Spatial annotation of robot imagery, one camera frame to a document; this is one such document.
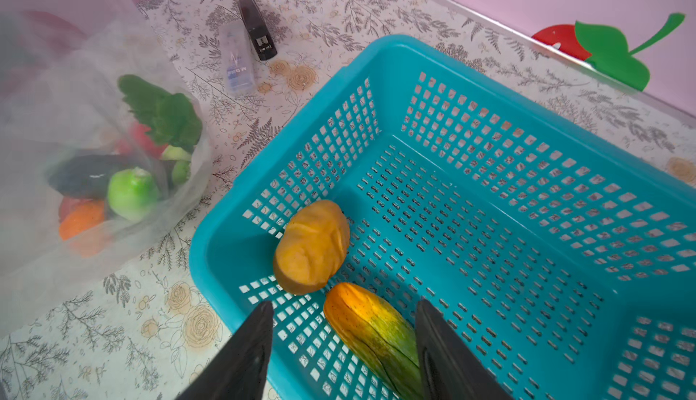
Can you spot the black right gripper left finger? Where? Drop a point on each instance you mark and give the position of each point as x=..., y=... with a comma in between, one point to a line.
x=239, y=370

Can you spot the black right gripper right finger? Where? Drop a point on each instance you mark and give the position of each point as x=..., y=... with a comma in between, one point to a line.
x=449, y=370

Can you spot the teal plastic basket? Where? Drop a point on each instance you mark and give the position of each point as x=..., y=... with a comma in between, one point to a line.
x=565, y=264

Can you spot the orange toy fruit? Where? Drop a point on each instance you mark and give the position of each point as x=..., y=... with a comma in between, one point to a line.
x=78, y=215

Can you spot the red toy pepper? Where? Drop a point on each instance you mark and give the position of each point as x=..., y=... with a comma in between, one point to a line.
x=138, y=133

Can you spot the green leafy vegetable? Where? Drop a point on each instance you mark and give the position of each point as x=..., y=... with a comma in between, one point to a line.
x=172, y=118

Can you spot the clear zip top bag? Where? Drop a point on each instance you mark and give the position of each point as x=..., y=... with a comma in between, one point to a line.
x=60, y=65

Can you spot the long dark eggplant toy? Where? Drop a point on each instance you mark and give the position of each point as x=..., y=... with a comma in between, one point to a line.
x=176, y=162

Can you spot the clear plastic staple box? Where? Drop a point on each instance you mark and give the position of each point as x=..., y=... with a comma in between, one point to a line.
x=237, y=60

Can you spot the black stapler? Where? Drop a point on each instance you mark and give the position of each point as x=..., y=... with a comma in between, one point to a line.
x=257, y=29

